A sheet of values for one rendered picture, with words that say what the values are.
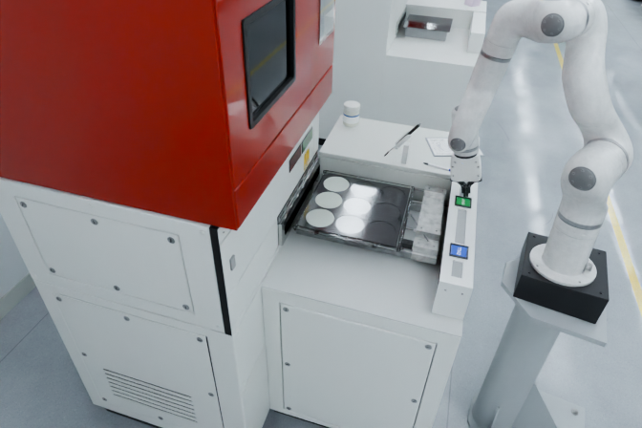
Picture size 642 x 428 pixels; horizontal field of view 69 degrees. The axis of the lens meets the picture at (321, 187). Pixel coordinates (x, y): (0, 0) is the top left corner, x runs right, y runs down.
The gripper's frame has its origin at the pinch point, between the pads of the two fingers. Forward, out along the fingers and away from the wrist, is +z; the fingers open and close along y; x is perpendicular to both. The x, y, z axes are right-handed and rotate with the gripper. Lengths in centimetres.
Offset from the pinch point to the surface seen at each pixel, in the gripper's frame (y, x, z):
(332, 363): -42, -51, 38
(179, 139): -53, -71, -59
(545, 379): 33, 4, 107
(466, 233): 1.1, -21.5, 2.4
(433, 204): -11.9, 1.2, 7.8
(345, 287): -35, -43, 9
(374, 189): -33.8, 0.9, 1.2
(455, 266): -1.5, -37.1, 2.3
